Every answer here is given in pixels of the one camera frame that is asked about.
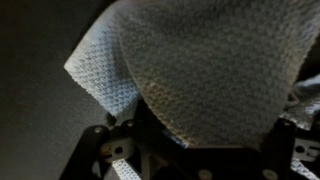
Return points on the blue towel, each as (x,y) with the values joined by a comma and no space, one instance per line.
(215,72)

